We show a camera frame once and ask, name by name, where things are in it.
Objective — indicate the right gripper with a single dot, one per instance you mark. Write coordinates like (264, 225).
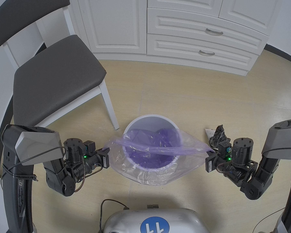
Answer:
(212, 162)

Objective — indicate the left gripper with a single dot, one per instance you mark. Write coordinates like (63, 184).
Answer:
(99, 161)

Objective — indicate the black plastic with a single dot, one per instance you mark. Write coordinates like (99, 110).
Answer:
(219, 135)

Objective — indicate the white paper scrap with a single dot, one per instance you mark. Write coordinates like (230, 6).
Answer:
(208, 132)

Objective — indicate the purple plastic bag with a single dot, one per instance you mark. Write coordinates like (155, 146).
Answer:
(165, 152)

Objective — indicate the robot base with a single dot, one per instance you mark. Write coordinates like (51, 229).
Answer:
(160, 220)

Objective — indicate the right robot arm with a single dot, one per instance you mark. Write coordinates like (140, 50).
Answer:
(281, 135)

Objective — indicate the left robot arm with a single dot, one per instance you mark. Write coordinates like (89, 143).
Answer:
(36, 142)

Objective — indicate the white trash bin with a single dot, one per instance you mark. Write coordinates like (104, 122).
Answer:
(148, 120)

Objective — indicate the white chair grey seat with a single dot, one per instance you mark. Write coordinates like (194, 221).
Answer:
(58, 81)

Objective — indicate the white wardrobe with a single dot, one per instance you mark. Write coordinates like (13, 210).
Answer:
(184, 20)

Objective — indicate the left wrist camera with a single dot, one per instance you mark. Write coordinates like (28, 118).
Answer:
(88, 147)

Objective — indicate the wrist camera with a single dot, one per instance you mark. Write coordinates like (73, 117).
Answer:
(88, 147)
(224, 148)

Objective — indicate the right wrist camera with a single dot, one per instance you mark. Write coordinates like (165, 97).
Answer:
(224, 148)

